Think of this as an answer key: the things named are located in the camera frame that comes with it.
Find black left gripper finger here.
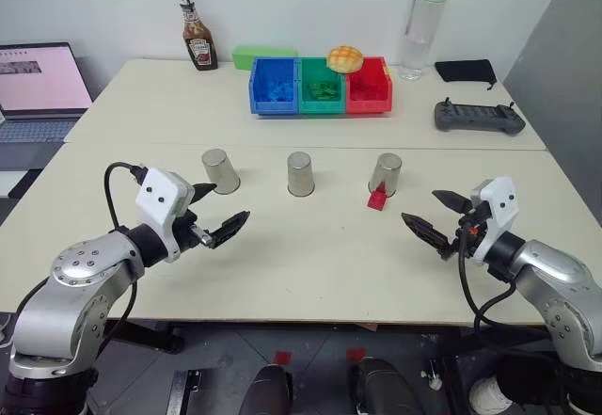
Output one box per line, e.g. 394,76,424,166
190,182,218,207
207,209,251,250

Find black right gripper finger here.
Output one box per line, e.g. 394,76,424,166
431,189,470,215
400,212,453,259

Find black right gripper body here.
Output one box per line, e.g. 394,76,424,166
439,204,490,262

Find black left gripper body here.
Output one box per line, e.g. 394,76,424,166
171,206,215,252

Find steel cup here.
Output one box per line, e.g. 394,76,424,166
367,152,404,198
286,152,316,198
200,148,242,195

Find grey handheld controller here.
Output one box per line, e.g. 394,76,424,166
433,98,526,136

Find black table base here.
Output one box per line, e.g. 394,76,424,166
105,320,185,355

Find blue plastic bin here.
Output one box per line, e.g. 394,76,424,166
247,56,303,118

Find blue plastic pieces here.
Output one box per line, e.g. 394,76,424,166
266,80,293,102

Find red plastic bin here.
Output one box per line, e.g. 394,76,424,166
344,56,394,116

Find black fabric pouch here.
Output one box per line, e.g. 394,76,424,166
435,59,498,90

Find green rectangular box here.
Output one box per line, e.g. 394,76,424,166
231,44,298,71

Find green plastic bin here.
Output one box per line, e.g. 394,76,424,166
296,56,349,118

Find ketchup bottle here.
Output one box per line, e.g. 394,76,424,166
178,0,220,72

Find green plastic pieces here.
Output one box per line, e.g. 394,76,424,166
306,80,342,99

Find clear water bottle green cap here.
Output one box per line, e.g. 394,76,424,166
398,0,454,81

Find dark rounded shape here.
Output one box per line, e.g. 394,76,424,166
238,364,293,415
347,357,422,415

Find white round object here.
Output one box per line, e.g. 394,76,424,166
468,375,514,415

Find yellow bread bun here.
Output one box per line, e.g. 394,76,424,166
326,45,365,74

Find open laptop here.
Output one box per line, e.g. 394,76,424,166
0,41,94,145

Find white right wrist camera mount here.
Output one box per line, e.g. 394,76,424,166
469,175,518,265

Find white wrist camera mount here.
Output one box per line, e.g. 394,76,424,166
135,167,196,264
469,175,518,265

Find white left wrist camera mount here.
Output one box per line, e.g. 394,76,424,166
135,167,196,264

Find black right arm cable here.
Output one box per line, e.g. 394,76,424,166
457,226,518,336

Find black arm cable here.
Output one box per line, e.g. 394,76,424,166
93,161,150,364
457,226,518,336

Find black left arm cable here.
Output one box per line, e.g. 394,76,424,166
93,161,150,364

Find black metal bracket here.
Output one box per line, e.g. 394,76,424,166
164,370,215,415

